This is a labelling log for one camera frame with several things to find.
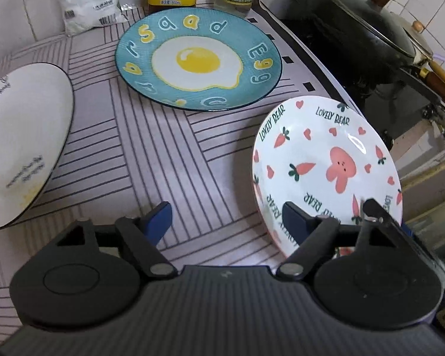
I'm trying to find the white bunny carrot plate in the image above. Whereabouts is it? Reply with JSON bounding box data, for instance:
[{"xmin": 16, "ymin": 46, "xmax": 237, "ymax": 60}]
[{"xmin": 252, "ymin": 96, "xmax": 403, "ymax": 256}]

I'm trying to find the white sun plate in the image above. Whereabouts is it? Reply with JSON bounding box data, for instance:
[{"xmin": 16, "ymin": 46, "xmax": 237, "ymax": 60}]
[{"xmin": 0, "ymin": 63, "xmax": 74, "ymax": 229}]

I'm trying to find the blue fried egg plate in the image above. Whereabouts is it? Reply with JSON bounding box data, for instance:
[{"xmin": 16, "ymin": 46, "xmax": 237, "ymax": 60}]
[{"xmin": 115, "ymin": 7, "xmax": 282, "ymax": 112}]

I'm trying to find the striped table mat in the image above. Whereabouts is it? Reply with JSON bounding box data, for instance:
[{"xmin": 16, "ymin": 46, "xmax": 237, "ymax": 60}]
[{"xmin": 0, "ymin": 5, "xmax": 349, "ymax": 344}]

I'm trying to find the black gas stove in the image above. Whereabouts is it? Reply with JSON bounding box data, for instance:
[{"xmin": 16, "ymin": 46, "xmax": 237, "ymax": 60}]
[{"xmin": 259, "ymin": 0, "xmax": 445, "ymax": 149}]

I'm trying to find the black wok with lid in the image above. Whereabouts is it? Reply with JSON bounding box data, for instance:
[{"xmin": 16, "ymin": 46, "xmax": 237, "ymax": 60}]
[{"xmin": 281, "ymin": 0, "xmax": 445, "ymax": 120}]

